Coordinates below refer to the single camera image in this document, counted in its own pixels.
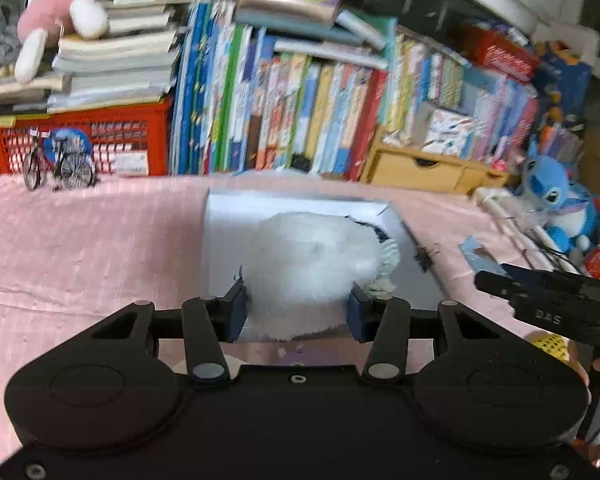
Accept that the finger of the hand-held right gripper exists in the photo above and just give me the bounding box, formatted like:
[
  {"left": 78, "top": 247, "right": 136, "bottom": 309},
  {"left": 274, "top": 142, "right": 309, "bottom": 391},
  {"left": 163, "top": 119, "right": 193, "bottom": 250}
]
[
  {"left": 475, "top": 270, "right": 518, "bottom": 306},
  {"left": 500, "top": 262, "right": 556, "bottom": 281}
]

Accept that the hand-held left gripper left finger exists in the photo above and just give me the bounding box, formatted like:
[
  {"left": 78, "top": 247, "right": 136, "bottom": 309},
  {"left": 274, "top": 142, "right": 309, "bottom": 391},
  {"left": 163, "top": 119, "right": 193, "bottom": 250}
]
[{"left": 87, "top": 280, "right": 249, "bottom": 385}]

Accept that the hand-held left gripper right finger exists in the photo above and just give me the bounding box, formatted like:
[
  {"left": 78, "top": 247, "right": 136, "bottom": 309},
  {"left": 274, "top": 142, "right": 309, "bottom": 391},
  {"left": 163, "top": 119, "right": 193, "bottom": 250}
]
[{"left": 346, "top": 286, "right": 511, "bottom": 385}]

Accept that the green checked cloth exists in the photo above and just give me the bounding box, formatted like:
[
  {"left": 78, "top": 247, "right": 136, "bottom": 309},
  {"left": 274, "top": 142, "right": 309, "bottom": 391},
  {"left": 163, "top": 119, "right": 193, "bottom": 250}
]
[{"left": 365, "top": 239, "right": 401, "bottom": 295}]

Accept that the white cardboard box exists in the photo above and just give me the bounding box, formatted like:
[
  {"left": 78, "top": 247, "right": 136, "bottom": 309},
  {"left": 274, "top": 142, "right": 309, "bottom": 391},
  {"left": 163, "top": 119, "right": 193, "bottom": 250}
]
[{"left": 201, "top": 186, "right": 452, "bottom": 347}]

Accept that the white fluffy plush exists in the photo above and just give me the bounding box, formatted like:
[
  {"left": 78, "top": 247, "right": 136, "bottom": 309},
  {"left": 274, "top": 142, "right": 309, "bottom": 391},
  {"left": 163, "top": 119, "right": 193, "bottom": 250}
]
[{"left": 239, "top": 211, "right": 387, "bottom": 344}]

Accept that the light blue packet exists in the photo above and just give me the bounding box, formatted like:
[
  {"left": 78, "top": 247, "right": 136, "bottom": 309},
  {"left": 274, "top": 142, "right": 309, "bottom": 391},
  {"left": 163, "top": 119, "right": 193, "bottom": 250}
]
[{"left": 458, "top": 236, "right": 512, "bottom": 277}]

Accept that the blue alien plush toy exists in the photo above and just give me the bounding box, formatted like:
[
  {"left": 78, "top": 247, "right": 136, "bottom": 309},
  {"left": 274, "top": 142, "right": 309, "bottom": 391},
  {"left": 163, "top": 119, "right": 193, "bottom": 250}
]
[{"left": 516, "top": 139, "right": 600, "bottom": 262}]

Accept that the wooden drawer organizer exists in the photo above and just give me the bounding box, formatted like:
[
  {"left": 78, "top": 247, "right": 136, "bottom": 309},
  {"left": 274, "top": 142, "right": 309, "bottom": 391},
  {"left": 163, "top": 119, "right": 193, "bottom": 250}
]
[{"left": 359, "top": 129, "right": 512, "bottom": 197}]

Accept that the white pencil-print box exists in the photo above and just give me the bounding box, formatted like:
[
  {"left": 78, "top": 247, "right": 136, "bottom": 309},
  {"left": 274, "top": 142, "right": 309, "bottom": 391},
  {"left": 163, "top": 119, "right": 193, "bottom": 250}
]
[{"left": 421, "top": 104, "right": 477, "bottom": 157}]

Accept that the pink tablecloth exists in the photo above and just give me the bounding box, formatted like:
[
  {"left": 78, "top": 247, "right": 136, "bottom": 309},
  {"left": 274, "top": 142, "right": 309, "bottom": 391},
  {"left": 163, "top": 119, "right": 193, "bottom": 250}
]
[{"left": 0, "top": 171, "right": 600, "bottom": 467}]

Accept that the blue cardboard box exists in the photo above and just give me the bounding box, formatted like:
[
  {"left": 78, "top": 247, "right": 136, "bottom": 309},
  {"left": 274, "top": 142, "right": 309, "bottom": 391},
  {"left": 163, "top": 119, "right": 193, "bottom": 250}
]
[{"left": 534, "top": 39, "right": 594, "bottom": 112}]

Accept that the row of upright books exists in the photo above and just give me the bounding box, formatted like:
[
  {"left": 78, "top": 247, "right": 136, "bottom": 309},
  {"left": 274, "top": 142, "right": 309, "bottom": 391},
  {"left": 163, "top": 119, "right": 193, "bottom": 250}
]
[{"left": 169, "top": 0, "right": 542, "bottom": 182}]

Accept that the red plastic crate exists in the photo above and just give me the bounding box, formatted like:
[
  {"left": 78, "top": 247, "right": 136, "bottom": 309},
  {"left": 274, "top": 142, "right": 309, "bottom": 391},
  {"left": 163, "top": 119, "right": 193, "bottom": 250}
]
[{"left": 0, "top": 94, "right": 177, "bottom": 179}]

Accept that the red basket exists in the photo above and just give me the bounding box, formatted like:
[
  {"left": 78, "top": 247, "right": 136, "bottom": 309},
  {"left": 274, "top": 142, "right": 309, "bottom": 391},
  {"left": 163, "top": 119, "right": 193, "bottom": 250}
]
[{"left": 459, "top": 24, "right": 542, "bottom": 82}]

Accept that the miniature bicycle model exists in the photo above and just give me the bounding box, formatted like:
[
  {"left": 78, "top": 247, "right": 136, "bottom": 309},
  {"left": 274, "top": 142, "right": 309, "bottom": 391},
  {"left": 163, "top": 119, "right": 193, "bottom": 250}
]
[{"left": 21, "top": 126, "right": 99, "bottom": 192}]

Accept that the stack of lying books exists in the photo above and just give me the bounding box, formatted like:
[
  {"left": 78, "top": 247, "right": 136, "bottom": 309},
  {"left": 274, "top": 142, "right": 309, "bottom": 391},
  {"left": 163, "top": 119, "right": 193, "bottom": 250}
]
[{"left": 0, "top": 0, "right": 183, "bottom": 115}]

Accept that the pink and white plush toy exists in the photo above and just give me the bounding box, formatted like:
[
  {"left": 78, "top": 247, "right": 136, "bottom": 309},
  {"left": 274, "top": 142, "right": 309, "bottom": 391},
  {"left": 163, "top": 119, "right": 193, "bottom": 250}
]
[{"left": 14, "top": 0, "right": 111, "bottom": 87}]

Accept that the grey cloth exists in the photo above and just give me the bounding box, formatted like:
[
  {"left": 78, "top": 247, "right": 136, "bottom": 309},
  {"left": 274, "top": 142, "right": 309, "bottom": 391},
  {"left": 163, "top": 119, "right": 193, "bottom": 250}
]
[{"left": 0, "top": 1, "right": 24, "bottom": 69}]

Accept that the black cable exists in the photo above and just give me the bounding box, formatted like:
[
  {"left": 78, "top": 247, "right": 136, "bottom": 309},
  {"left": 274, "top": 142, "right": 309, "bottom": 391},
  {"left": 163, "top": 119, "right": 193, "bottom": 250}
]
[{"left": 515, "top": 215, "right": 586, "bottom": 276}]

